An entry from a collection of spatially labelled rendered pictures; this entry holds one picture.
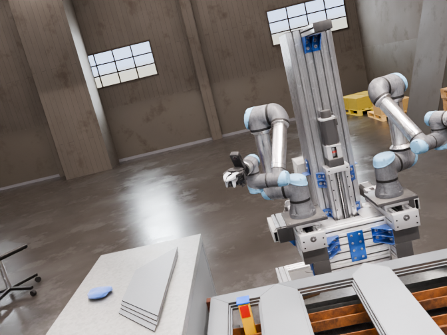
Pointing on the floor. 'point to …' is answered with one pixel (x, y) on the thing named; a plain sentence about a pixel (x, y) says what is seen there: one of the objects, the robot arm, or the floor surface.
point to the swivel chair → (7, 248)
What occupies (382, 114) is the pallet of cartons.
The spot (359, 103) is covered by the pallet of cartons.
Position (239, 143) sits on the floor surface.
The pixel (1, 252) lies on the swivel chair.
